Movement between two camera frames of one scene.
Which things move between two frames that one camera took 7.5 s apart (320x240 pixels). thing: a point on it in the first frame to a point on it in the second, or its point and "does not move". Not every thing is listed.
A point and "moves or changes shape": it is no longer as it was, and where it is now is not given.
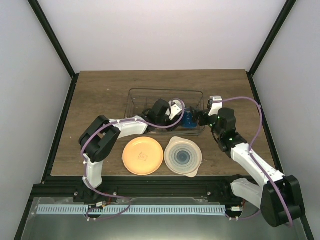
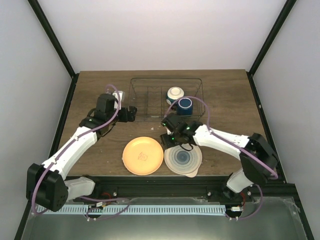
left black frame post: [41, 16] does not move
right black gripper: [203, 115] to [166, 143]
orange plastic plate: [142, 156] does not move
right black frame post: [286, 10] does not move
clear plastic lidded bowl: [183, 156] does not move
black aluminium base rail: [74, 187] does not move
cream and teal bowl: [178, 102] to [174, 93]
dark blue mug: [187, 121] moves or changes shape
